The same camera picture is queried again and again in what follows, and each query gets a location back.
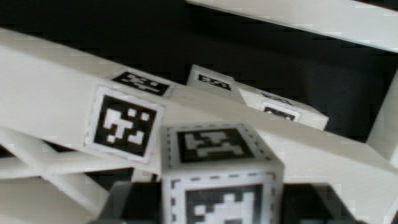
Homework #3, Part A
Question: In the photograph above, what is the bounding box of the white tagged chair leg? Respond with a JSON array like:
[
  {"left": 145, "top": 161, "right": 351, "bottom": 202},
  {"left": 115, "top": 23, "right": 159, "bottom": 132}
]
[{"left": 236, "top": 83, "right": 328, "bottom": 130}]

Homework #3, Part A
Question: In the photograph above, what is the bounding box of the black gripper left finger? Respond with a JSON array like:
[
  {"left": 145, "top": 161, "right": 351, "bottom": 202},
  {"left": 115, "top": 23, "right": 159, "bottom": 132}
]
[{"left": 86, "top": 182, "right": 159, "bottom": 224}]

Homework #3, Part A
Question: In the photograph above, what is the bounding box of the white tagged block front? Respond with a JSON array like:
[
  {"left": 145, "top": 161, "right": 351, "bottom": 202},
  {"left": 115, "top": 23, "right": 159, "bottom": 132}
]
[{"left": 186, "top": 65, "right": 237, "bottom": 99}]

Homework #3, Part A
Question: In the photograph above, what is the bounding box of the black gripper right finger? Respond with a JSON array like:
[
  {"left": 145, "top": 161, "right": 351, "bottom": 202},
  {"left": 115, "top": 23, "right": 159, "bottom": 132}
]
[{"left": 282, "top": 183, "right": 367, "bottom": 224}]

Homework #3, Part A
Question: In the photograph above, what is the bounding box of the white chair back part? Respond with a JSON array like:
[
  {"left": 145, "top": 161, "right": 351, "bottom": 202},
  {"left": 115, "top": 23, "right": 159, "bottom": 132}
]
[{"left": 0, "top": 28, "right": 398, "bottom": 224}]

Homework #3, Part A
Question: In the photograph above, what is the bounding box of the white tagged cube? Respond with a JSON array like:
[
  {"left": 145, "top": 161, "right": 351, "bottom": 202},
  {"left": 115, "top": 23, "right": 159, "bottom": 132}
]
[{"left": 161, "top": 122, "right": 283, "bottom": 224}]

